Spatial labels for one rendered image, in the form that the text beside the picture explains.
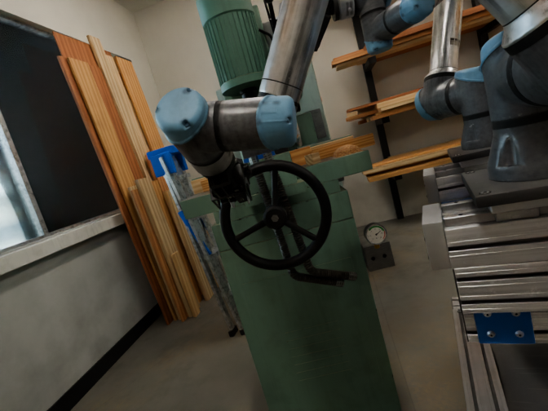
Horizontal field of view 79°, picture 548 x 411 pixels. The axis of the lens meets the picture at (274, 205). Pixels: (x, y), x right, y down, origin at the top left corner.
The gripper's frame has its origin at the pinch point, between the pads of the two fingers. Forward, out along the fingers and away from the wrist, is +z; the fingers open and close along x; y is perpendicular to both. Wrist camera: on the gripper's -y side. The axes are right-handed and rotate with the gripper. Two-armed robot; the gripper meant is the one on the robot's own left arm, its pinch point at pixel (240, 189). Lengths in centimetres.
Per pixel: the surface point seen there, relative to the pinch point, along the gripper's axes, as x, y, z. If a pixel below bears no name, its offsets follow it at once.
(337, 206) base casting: 23.3, 1.1, 27.9
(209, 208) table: -14.8, -7.6, 22.9
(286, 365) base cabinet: -6, 43, 52
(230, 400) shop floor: -39, 54, 88
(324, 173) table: 22.0, -8.4, 22.4
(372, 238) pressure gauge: 30.2, 13.4, 27.8
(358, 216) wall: 66, -61, 267
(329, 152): 26.9, -20.6, 33.3
